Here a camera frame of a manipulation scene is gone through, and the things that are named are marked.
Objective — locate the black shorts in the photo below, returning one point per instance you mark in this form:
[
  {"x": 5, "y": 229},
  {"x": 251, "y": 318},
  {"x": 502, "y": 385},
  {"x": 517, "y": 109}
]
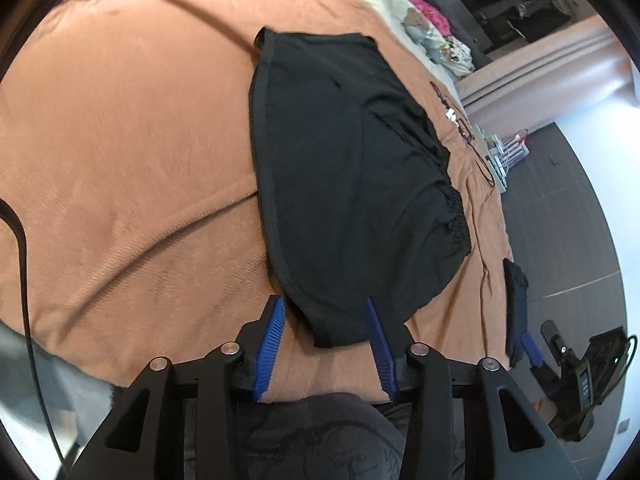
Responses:
[{"x": 356, "y": 201}]

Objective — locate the pink garment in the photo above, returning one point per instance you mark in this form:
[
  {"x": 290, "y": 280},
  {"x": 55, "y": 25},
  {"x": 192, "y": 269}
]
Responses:
[{"x": 436, "y": 17}]

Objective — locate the cream bed sheet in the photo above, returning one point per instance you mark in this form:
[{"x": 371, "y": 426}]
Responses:
[{"x": 395, "y": 5}]

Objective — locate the white patterned cloth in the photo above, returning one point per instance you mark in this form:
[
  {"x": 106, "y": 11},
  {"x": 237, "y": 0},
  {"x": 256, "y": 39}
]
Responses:
[{"x": 455, "y": 56}]

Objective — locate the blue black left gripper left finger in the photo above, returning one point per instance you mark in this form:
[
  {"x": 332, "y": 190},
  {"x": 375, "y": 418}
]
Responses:
[{"x": 142, "y": 437}]

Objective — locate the orange brown bed comforter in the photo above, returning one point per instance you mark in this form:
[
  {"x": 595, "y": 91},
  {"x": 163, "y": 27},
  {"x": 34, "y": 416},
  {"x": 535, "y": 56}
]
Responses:
[{"x": 125, "y": 151}]

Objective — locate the folded black garment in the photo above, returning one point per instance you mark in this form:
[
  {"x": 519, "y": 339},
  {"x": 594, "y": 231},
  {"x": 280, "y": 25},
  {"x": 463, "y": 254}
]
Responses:
[{"x": 516, "y": 310}]

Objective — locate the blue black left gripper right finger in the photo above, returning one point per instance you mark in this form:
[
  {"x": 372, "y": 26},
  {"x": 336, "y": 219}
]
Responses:
[{"x": 505, "y": 438}]

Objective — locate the pink curtain right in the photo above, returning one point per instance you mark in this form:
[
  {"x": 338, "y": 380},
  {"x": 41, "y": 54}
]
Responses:
[{"x": 535, "y": 85}]

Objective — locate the white small device on bed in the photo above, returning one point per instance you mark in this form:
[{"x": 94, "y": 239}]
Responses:
[{"x": 451, "y": 115}]

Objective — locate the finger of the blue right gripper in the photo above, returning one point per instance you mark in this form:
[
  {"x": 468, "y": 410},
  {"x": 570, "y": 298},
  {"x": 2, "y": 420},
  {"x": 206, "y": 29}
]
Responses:
[{"x": 532, "y": 349}]

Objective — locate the brown teddy bear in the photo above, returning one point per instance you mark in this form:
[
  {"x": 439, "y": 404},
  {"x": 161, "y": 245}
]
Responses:
[{"x": 424, "y": 34}]

